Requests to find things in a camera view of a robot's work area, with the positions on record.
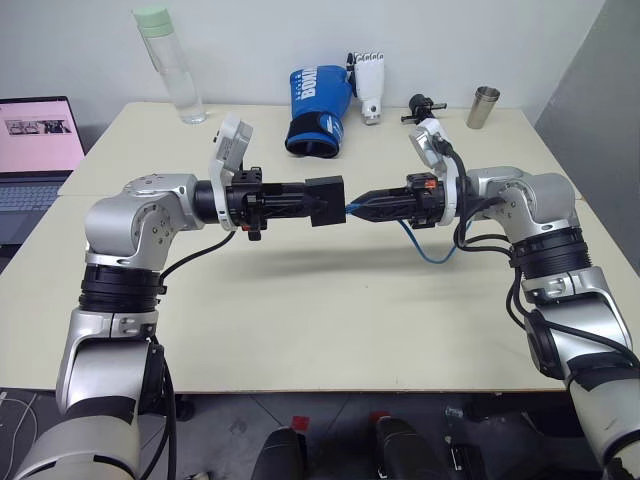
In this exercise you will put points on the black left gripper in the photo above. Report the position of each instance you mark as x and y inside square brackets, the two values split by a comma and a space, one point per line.
[250, 202]

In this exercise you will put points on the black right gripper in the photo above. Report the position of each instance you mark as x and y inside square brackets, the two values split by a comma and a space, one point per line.
[425, 202]

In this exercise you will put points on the small black box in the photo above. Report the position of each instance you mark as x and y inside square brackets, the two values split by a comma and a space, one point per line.
[326, 187]

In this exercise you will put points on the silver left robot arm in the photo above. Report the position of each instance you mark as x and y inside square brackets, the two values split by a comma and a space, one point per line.
[145, 210]

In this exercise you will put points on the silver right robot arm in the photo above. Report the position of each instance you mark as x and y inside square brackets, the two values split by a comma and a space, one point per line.
[540, 200]

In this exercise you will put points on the blue boxing glove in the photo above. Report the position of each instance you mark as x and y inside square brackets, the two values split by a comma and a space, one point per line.
[312, 110]

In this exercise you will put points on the small black clamp device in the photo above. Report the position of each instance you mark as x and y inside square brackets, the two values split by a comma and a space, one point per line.
[418, 104]

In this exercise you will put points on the white robotic hand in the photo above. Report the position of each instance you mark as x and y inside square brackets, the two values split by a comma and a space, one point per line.
[371, 80]

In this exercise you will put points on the steel cup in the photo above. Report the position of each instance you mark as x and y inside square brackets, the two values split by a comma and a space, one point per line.
[484, 107]

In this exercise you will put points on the clear bottle with green lid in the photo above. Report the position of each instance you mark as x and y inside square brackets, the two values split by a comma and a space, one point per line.
[177, 75]

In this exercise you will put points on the red floor tape piece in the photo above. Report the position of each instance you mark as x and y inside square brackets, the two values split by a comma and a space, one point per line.
[301, 423]

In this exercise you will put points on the grey partition panel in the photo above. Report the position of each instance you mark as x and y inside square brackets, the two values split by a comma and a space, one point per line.
[600, 100]

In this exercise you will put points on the dark rounded shape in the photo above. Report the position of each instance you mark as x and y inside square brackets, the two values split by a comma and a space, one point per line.
[400, 447]
[280, 455]

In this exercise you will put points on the grey laptop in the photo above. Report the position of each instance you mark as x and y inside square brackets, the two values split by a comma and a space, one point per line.
[30, 150]

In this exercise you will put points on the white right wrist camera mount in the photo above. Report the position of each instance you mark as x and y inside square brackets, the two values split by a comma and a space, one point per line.
[425, 145]

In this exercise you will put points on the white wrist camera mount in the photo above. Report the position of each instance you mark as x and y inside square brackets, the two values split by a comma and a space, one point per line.
[425, 145]
[231, 142]

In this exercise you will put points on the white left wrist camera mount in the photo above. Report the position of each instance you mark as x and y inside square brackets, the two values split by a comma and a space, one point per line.
[231, 142]

